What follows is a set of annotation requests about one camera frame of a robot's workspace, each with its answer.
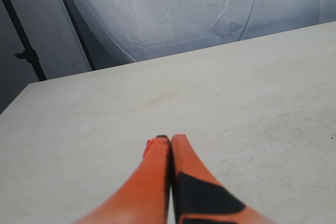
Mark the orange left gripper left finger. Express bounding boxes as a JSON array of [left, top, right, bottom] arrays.
[[77, 135, 170, 223]]

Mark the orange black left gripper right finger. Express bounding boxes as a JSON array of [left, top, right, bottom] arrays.
[[171, 134, 272, 223]]

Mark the black light stand pole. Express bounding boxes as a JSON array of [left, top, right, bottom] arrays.
[[2, 0, 47, 81]]

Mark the white panel board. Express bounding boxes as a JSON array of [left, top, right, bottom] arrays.
[[1, 0, 91, 111]]

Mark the white backdrop cloth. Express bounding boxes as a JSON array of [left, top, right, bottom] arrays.
[[67, 0, 335, 65]]

